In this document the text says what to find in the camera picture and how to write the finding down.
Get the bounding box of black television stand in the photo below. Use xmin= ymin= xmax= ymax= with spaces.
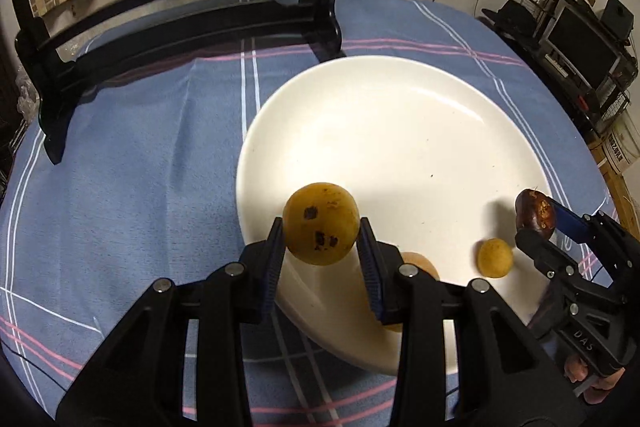
xmin=480 ymin=0 xmax=640 ymax=138

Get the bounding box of person's right hand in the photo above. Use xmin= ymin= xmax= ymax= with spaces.
xmin=565 ymin=355 xmax=626 ymax=405

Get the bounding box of black set-top device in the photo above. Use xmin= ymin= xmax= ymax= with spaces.
xmin=500 ymin=0 xmax=538 ymax=38

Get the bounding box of small dark brown fruit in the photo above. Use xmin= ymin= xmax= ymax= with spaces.
xmin=515 ymin=188 xmax=557 ymax=241

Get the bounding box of black speaker box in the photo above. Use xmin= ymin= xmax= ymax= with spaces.
xmin=600 ymin=0 xmax=635 ymax=40

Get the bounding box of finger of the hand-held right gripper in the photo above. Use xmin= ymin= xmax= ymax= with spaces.
xmin=515 ymin=227 xmax=583 ymax=293
xmin=550 ymin=201 xmax=640 ymax=293

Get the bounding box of clear plastic bag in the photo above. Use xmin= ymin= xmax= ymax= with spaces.
xmin=15 ymin=72 xmax=37 ymax=118

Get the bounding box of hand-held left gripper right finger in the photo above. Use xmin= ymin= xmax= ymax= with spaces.
xmin=356 ymin=217 xmax=586 ymax=427

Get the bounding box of blue plaid tablecloth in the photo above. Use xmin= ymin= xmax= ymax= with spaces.
xmin=0 ymin=0 xmax=626 ymax=427

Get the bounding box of cardboard box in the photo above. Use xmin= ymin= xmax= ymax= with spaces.
xmin=590 ymin=127 xmax=640 ymax=228

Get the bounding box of small tan longan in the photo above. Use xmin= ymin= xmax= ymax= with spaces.
xmin=476 ymin=238 xmax=514 ymax=278

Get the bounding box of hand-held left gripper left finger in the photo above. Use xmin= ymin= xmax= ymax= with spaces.
xmin=55 ymin=217 xmax=287 ymax=427

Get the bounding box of black television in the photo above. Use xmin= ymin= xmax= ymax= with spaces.
xmin=545 ymin=4 xmax=626 ymax=88

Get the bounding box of pale tan round fruit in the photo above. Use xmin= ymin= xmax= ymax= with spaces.
xmin=399 ymin=251 xmax=441 ymax=283

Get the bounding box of yellow dark-spotted round fruit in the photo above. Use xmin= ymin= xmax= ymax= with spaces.
xmin=282 ymin=182 xmax=360 ymax=266

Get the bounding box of white oval plate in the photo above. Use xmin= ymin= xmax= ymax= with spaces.
xmin=236 ymin=55 xmax=558 ymax=376

